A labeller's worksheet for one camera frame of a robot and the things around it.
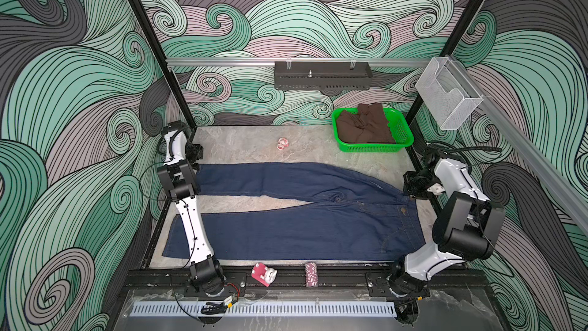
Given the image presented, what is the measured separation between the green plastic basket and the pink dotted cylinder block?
0.54m

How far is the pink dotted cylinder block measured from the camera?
73 centimetres

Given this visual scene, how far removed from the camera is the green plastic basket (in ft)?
3.48
